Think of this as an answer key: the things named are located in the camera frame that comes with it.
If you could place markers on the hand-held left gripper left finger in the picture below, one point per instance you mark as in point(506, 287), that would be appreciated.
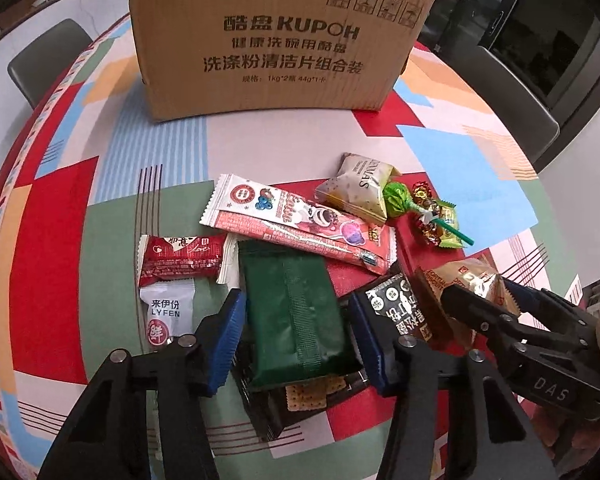
point(227, 340)

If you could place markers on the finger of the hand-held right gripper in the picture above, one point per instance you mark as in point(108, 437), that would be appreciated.
point(527, 301)
point(480, 315)

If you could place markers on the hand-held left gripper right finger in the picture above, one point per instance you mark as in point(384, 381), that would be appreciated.
point(367, 345)

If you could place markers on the brown gold snack packet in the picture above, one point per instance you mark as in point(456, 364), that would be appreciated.
point(470, 280)

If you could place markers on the black snack packet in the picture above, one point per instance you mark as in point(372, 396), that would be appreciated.
point(405, 305)

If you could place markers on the dark green snack packet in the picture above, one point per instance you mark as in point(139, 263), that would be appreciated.
point(292, 310)

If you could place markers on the long red white snack packet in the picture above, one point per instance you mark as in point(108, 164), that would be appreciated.
point(290, 220)

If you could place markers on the green lollipop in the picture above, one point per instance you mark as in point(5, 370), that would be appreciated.
point(397, 197)

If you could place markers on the brown cardboard box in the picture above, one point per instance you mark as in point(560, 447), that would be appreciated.
point(275, 40)

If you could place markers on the black cracker packet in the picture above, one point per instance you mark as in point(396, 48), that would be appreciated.
point(305, 397)

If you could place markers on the green wrapped candy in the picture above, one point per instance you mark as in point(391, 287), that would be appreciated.
point(447, 222)

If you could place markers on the gold red wrapped candy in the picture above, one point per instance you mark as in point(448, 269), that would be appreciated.
point(430, 227)

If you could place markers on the beige snack packet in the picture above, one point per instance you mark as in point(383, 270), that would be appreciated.
point(355, 185)

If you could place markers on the patterned tablecloth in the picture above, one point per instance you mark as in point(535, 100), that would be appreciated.
point(55, 260)

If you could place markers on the grey chair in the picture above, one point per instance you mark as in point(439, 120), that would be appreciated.
point(500, 95)
point(45, 55)

